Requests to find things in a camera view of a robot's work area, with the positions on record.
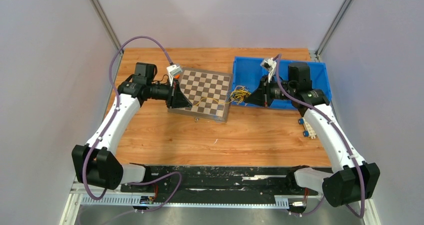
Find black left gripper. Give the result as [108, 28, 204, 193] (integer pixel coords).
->
[147, 78, 193, 109]

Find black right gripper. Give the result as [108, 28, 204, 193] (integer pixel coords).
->
[244, 74, 295, 108]

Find yellow thin cable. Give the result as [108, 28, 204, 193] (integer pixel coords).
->
[190, 86, 251, 110]

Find black thin cable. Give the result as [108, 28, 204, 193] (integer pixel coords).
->
[233, 89, 250, 106]

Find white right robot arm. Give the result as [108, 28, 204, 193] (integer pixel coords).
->
[245, 58, 381, 207]

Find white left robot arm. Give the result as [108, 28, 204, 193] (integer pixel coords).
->
[71, 62, 193, 192]

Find blue plastic divided bin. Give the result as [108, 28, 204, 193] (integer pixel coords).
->
[232, 56, 332, 110]

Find wooden chessboard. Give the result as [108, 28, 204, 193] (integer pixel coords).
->
[168, 67, 233, 123]

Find white toy car blue wheels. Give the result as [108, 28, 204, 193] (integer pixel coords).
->
[298, 117, 317, 140]

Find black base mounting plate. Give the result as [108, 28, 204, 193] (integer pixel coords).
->
[120, 165, 318, 205]

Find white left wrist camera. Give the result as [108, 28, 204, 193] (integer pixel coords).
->
[166, 64, 183, 85]

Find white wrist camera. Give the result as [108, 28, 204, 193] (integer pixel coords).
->
[166, 64, 183, 85]
[260, 57, 277, 83]

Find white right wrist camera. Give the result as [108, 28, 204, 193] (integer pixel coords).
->
[260, 57, 277, 83]

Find right aluminium frame post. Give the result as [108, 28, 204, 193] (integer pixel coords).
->
[314, 0, 354, 61]

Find white slotted cable duct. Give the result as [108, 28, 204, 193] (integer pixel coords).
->
[80, 195, 290, 208]

